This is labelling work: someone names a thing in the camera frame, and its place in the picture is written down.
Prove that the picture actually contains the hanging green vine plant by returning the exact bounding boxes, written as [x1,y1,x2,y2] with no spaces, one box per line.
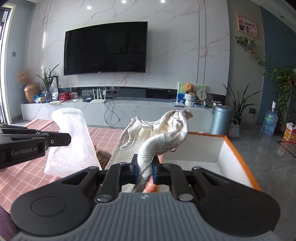
[265,66,295,125]

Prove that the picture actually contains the white marble TV console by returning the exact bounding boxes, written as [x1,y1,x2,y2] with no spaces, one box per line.
[20,98,215,133]

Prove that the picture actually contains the black wall television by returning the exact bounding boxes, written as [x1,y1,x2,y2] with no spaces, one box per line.
[64,22,148,76]

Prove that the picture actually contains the blue water jug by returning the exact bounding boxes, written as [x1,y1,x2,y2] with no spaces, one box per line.
[260,101,278,137]

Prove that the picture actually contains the framed wall picture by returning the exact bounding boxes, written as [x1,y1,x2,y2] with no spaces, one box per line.
[237,15,258,39]

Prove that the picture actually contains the brown fluffy plush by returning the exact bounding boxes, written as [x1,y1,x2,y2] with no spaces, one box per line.
[96,150,111,170]

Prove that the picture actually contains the white mesh cloth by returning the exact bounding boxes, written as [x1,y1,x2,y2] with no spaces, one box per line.
[44,108,102,178]

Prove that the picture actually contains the white wifi router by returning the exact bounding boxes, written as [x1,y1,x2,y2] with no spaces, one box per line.
[91,88,106,103]

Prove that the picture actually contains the gold vase with dried flowers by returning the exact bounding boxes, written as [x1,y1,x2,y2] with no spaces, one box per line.
[16,69,40,103]

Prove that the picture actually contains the orange white storage box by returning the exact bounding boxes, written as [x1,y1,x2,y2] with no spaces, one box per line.
[164,132,261,191]

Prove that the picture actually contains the teddy bear on console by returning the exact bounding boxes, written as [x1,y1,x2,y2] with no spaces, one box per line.
[184,83,196,108]

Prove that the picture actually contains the cream white towel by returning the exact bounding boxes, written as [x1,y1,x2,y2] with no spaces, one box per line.
[114,109,193,193]

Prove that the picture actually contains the grey metal trash can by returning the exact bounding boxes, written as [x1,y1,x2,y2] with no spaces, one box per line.
[210,104,234,136]

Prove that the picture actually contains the woven small basket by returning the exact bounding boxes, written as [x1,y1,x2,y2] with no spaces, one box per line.
[228,118,240,138]

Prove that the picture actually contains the orange printed gift box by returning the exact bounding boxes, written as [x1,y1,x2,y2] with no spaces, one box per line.
[283,123,296,144]

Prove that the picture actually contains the green potted floor plant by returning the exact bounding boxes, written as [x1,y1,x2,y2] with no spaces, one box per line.
[223,84,260,124]

